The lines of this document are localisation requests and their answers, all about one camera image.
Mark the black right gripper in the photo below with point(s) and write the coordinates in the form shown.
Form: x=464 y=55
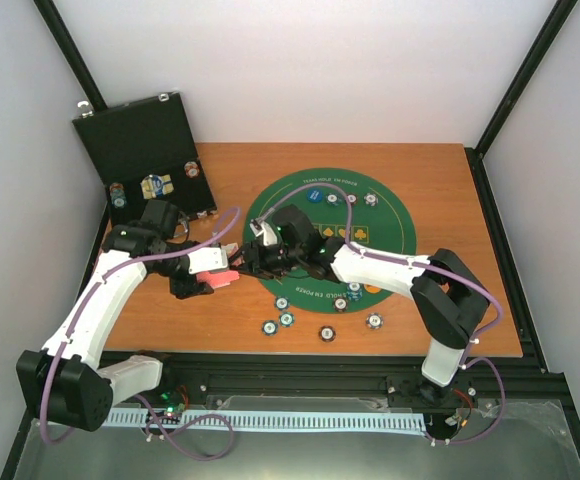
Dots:
x=254 y=260

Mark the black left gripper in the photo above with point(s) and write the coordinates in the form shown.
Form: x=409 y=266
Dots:
x=189 y=288

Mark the pink-backed card deck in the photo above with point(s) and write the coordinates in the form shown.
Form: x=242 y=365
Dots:
x=218 y=279

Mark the green blue chip stack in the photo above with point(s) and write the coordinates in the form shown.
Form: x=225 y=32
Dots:
x=269 y=328

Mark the blue small blind button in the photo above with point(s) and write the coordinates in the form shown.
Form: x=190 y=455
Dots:
x=314 y=195

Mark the orange big blind button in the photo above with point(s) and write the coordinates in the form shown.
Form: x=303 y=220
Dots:
x=372 y=289

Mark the blue white chip stack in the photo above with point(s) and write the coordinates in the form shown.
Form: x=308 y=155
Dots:
x=374 y=321

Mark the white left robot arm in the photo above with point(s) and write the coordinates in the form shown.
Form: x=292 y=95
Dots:
x=64 y=382

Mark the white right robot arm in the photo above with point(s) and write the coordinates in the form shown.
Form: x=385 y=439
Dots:
x=454 y=306

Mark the boxed card deck in case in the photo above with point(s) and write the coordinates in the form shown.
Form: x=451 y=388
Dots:
x=155 y=186

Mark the orange chip stack in case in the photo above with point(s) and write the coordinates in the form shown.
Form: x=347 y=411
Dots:
x=192 y=169

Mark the chip stack in case left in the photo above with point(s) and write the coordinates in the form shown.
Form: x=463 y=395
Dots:
x=117 y=195

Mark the green round poker mat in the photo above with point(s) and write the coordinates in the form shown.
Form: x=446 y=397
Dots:
x=388 y=227

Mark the black poker chip case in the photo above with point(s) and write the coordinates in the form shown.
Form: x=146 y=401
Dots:
x=126 y=143

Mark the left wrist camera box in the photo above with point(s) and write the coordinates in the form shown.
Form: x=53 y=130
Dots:
x=207 y=259

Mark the white slotted cable duct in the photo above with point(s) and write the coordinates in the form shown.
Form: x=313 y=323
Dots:
x=297 y=422

